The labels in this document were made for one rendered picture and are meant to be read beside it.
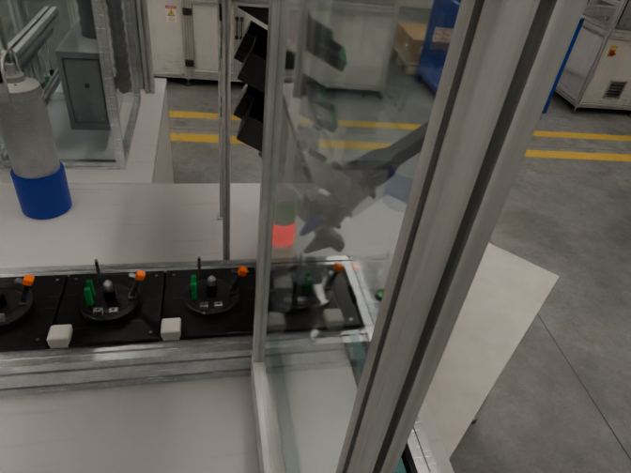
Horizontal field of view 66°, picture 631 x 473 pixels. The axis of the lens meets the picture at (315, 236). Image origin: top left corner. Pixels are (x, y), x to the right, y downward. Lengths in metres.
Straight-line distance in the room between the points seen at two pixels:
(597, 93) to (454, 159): 6.22
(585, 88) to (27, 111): 5.56
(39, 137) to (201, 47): 3.56
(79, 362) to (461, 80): 1.13
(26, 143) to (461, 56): 1.60
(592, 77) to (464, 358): 5.10
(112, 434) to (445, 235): 1.09
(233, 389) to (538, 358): 1.92
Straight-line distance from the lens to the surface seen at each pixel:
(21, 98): 1.68
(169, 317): 1.28
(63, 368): 1.26
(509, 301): 1.69
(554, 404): 2.69
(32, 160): 1.76
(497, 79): 0.19
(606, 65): 6.30
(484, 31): 0.18
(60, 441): 1.26
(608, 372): 3.00
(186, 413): 1.24
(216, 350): 1.21
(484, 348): 1.50
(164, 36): 5.17
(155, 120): 2.48
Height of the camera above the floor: 1.89
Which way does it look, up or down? 37 degrees down
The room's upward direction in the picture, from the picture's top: 8 degrees clockwise
